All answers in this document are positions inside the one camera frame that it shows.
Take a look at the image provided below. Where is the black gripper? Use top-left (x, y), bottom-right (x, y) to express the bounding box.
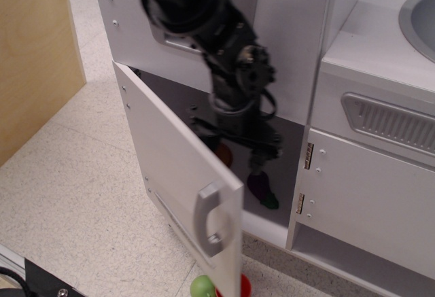
top-left (190, 106), bottom-right (282, 175)

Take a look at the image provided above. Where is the white low fridge door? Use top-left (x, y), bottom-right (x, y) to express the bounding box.
top-left (113, 62), bottom-right (243, 296)

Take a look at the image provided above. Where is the grey fridge door handle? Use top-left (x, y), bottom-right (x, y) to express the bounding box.
top-left (193, 181), bottom-right (224, 258)

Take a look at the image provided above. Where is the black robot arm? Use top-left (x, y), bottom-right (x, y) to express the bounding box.
top-left (141, 0), bottom-right (282, 175)

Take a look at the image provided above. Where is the white toy fridge cabinet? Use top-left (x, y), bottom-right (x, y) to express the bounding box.
top-left (98, 0), bottom-right (328, 248)

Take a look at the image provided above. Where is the orange toy lid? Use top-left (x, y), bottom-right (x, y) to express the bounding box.
top-left (214, 143), bottom-right (233, 168)

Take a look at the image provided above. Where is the purple toy eggplant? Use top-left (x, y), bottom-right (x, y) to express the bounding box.
top-left (247, 171), bottom-right (279, 209)

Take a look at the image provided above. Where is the upper brass hinge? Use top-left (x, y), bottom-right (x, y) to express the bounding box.
top-left (303, 142), bottom-right (314, 170)

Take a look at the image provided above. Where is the brass hinge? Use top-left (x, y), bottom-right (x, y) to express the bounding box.
top-left (303, 142), bottom-right (314, 170)
top-left (296, 193), bottom-right (305, 214)

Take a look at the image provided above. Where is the lower brass hinge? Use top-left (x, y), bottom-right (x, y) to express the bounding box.
top-left (296, 193), bottom-right (305, 214)

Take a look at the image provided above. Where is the grey ice dispenser recess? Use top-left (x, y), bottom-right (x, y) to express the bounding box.
top-left (135, 0), bottom-right (261, 55)

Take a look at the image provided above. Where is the white toy kitchen counter unit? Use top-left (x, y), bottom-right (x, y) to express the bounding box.
top-left (287, 0), bottom-right (434, 296)

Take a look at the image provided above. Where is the red toy cup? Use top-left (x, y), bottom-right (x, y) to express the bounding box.
top-left (213, 274), bottom-right (253, 297)

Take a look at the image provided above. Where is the green toy ball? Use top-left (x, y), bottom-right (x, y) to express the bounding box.
top-left (190, 275), bottom-right (216, 297)

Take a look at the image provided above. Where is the grey vent panel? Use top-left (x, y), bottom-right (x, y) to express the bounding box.
top-left (341, 92), bottom-right (434, 155)

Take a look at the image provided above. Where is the plywood board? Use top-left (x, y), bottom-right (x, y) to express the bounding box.
top-left (1, 0), bottom-right (86, 164)

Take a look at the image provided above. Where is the grey toy sink basin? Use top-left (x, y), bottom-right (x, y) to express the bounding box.
top-left (398, 0), bottom-right (434, 62)

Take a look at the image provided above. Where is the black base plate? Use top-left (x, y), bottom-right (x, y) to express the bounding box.
top-left (24, 258), bottom-right (85, 297)

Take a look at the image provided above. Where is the aluminium rail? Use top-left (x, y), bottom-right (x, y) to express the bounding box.
top-left (0, 245), bottom-right (26, 289)

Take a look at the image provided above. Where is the black cable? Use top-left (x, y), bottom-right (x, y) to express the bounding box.
top-left (0, 266), bottom-right (33, 297)

